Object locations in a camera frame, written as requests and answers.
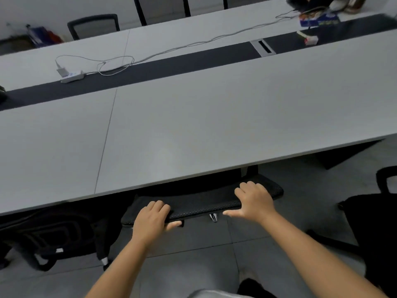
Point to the person's left hand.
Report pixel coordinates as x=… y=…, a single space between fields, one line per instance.
x=150 y=223

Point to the person's right hand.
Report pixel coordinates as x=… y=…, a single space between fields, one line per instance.
x=256 y=203

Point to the person's left thumb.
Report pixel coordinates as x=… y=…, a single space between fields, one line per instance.
x=173 y=226

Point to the person's right thumb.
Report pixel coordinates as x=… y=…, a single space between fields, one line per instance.
x=232 y=213

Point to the black mesh office chair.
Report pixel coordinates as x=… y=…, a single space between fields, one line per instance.
x=198 y=201

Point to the person's right forearm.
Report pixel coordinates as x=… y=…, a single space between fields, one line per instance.
x=310 y=257

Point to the person's left forearm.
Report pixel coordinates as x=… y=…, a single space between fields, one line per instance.
x=121 y=270

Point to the person's black shoe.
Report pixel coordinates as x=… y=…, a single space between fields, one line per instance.
x=254 y=290

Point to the person's grey shorts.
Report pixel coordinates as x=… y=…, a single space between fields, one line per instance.
x=217 y=294

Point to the white power strip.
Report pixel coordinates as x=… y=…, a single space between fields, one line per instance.
x=72 y=76

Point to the small white red box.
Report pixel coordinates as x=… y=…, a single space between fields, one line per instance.
x=308 y=38

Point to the white charger adapter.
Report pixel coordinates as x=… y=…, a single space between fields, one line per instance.
x=61 y=72

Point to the blue tissue box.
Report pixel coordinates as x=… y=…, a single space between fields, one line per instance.
x=319 y=20

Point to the black mesh-back office chair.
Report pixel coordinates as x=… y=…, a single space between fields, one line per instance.
x=93 y=26

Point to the black bag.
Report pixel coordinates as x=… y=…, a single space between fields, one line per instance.
x=313 y=3

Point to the blue and red bags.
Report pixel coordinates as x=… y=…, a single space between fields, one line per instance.
x=43 y=36

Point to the black frame chair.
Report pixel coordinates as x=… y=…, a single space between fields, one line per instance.
x=141 y=10

